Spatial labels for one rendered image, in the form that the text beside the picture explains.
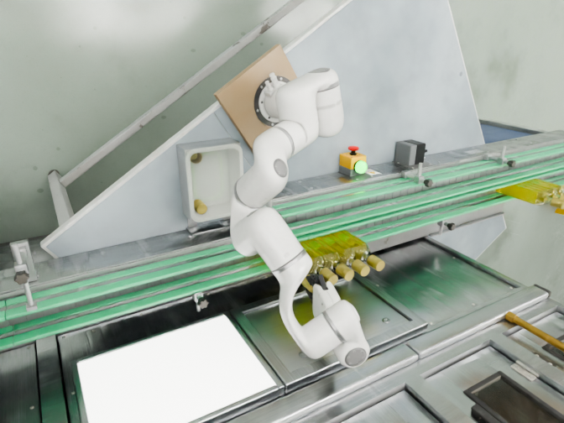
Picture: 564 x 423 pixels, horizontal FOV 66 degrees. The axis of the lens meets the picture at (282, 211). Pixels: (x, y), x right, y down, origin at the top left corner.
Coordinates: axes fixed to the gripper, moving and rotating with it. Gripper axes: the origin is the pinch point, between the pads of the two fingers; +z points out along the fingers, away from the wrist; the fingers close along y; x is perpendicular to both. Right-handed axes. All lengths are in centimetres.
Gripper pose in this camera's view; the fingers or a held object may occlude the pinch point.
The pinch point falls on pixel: (313, 286)
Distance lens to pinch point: 121.4
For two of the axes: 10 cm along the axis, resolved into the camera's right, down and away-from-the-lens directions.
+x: -9.7, 1.1, -2.4
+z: -2.6, -3.8, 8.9
